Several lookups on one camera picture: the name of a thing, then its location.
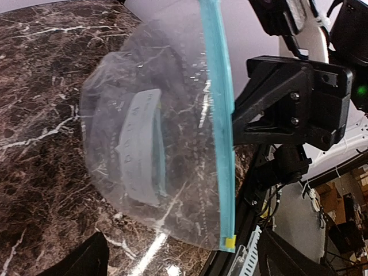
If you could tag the large clear zip bag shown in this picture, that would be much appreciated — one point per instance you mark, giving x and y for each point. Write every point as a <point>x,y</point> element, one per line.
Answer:
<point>157,126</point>

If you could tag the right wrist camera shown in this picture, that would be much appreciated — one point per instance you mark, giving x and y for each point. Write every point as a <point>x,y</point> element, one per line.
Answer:
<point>282,18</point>

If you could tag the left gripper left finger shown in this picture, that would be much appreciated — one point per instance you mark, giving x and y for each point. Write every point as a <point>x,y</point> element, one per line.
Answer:
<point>89,258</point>

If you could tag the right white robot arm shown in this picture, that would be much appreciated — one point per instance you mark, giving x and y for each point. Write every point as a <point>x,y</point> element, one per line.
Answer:
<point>344,45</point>

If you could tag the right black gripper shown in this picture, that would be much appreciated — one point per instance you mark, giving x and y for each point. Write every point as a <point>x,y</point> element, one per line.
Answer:
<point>278,103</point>

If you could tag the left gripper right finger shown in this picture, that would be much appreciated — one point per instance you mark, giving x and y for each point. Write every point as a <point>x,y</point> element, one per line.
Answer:
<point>277,257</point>

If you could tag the white slotted cable duct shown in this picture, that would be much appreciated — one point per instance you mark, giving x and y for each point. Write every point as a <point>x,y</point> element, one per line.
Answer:
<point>247,257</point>

